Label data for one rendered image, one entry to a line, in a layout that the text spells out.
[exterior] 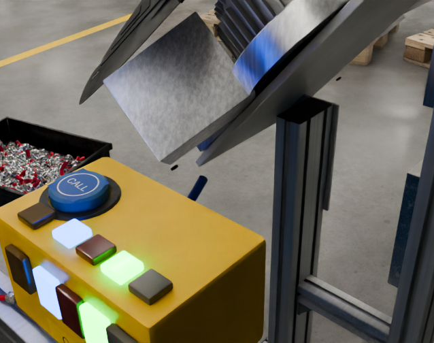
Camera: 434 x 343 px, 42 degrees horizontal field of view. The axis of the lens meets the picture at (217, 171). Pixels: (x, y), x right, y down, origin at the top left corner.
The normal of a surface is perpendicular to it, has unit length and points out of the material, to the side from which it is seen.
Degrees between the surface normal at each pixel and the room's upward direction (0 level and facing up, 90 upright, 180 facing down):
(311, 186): 90
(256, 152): 0
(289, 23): 73
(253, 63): 92
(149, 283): 0
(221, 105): 55
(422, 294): 90
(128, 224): 0
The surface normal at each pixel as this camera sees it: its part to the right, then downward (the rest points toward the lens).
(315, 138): 0.74, 0.34
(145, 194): -0.02, -0.85
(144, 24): -0.72, -0.40
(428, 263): -0.67, 0.40
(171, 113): -0.11, -0.05
